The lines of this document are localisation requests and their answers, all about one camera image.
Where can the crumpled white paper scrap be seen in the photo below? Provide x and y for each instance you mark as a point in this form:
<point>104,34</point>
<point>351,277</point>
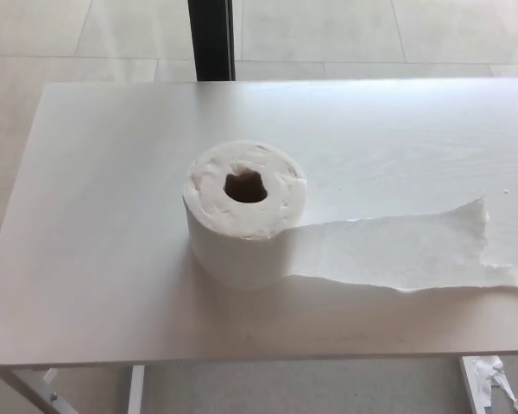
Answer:
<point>494,375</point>

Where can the white toilet paper roll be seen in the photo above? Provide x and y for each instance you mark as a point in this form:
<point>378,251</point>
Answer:
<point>241,241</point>

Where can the black vertical window post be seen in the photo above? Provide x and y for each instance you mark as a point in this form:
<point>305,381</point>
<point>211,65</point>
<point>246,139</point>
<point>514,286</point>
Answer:
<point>211,39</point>

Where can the white upright table leg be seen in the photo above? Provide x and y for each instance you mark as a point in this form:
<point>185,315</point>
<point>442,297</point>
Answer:
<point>135,390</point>
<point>475,388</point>

